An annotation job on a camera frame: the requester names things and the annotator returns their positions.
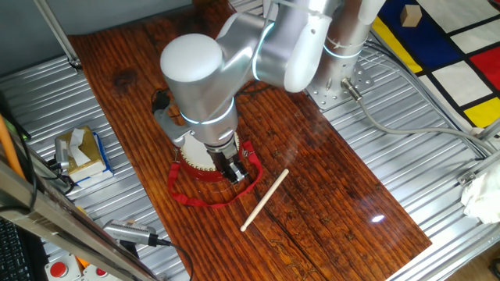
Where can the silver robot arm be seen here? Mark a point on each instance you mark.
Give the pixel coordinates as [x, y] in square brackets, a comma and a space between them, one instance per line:
[203, 86]

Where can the aluminium frame beam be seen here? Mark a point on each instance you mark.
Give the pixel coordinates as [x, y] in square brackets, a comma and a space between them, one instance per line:
[58, 218]

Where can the grey box large red button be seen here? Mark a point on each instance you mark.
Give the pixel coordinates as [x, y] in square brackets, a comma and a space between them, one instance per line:
[58, 269]

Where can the crumpled white cloth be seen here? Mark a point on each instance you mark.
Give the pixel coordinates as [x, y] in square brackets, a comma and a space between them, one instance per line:
[482, 199]

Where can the glossy wood grain board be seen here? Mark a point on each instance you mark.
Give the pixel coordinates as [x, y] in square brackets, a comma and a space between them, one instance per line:
[312, 195]

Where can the red drum with white skin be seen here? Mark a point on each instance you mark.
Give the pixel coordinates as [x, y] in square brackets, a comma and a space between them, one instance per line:
[191, 156]

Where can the black keyboard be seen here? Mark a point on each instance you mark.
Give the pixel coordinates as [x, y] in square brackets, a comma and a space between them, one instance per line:
[13, 253]

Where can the orange tube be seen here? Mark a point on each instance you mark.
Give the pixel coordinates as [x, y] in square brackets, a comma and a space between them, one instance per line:
[8, 148]

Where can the wrist camera with grey bracket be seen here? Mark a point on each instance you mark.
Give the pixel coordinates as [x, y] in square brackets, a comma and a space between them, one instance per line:
[172, 130]

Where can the slanted metal pole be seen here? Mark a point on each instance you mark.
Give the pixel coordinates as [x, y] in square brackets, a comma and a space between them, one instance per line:
[58, 35]

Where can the colour block patterned cloth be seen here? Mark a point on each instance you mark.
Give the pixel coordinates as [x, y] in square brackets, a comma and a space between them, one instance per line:
[429, 39]

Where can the small silver camera on stand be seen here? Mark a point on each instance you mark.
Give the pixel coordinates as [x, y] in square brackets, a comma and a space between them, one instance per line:
[61, 154]

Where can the pale wooden drumstick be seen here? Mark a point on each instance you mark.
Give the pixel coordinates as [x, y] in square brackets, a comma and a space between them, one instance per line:
[265, 199]

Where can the large wooden cube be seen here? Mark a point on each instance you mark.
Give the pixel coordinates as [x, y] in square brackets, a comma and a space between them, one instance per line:
[411, 15]

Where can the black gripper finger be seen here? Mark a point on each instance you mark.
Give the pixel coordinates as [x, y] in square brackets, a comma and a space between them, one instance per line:
[223, 169]
[240, 168]

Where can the small aluminium corner bracket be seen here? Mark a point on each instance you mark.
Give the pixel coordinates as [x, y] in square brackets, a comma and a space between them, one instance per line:
[466, 178]

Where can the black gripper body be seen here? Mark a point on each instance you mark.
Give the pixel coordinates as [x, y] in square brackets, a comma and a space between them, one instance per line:
[220, 153]

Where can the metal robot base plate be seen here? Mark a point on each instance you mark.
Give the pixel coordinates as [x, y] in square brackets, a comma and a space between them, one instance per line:
[332, 99]

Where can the grey box small red button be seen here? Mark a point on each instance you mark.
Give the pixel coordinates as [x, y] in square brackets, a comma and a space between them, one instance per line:
[101, 272]

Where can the gold tissue box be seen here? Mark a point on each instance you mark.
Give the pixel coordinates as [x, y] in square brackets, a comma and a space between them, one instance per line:
[91, 152]

